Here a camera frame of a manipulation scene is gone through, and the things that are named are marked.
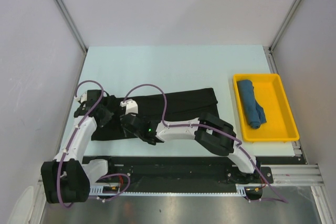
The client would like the aluminium frame post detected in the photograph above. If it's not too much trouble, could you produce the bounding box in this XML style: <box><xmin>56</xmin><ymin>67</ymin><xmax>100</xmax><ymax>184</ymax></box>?
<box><xmin>270</xmin><ymin>0</ymin><xmax>317</xmax><ymax>51</ymax></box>
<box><xmin>54</xmin><ymin>0</ymin><xmax>88</xmax><ymax>55</ymax></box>

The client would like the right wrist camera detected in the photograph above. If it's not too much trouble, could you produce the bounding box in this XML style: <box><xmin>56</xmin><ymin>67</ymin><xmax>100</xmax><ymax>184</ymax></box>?
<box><xmin>120</xmin><ymin>99</ymin><xmax>139</xmax><ymax>115</ymax></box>

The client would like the right aluminium frame post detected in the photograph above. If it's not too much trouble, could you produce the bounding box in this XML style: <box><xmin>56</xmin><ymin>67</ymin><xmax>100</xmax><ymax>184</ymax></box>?
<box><xmin>270</xmin><ymin>0</ymin><xmax>317</xmax><ymax>51</ymax></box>

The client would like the rolled blue t-shirt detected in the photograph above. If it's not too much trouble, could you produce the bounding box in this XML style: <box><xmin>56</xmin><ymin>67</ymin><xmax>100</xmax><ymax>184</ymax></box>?
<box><xmin>237</xmin><ymin>79</ymin><xmax>267</xmax><ymax>130</ymax></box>

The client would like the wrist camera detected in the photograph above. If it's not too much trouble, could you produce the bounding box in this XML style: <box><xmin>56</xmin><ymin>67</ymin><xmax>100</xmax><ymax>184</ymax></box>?
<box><xmin>74</xmin><ymin>91</ymin><xmax>87</xmax><ymax>104</ymax></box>
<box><xmin>120</xmin><ymin>99</ymin><xmax>139</xmax><ymax>115</ymax></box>

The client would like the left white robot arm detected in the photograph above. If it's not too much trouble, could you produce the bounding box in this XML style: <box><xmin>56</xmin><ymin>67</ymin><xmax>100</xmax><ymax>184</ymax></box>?
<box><xmin>40</xmin><ymin>90</ymin><xmax>116</xmax><ymax>206</ymax></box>

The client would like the grey cable duct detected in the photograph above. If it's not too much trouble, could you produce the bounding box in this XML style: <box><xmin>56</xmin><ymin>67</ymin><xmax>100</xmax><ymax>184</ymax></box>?
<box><xmin>89</xmin><ymin>184</ymin><xmax>262</xmax><ymax>198</ymax></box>

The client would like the yellow plastic tray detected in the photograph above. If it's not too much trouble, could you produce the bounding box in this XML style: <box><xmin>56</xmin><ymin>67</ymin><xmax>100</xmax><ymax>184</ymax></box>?
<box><xmin>233</xmin><ymin>73</ymin><xmax>299</xmax><ymax>143</ymax></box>

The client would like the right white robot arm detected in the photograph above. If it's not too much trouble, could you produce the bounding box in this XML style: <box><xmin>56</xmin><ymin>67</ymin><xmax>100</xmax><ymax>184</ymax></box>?
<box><xmin>121</xmin><ymin>113</ymin><xmax>261</xmax><ymax>183</ymax></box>

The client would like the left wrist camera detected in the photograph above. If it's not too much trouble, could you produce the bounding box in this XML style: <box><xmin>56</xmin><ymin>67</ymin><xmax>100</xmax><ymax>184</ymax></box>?
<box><xmin>74</xmin><ymin>91</ymin><xmax>87</xmax><ymax>104</ymax></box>

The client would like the black printed t-shirt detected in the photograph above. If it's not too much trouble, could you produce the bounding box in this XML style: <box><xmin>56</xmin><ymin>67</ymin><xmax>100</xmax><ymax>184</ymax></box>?
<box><xmin>91</xmin><ymin>88</ymin><xmax>219</xmax><ymax>141</ymax></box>

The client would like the left aluminium frame post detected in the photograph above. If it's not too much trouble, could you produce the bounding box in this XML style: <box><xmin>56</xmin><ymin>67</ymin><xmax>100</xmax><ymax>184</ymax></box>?
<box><xmin>54</xmin><ymin>0</ymin><xmax>88</xmax><ymax>55</ymax></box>

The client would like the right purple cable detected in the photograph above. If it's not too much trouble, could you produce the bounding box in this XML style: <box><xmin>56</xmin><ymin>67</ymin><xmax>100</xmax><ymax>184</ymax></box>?
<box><xmin>123</xmin><ymin>84</ymin><xmax>288</xmax><ymax>204</ymax></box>

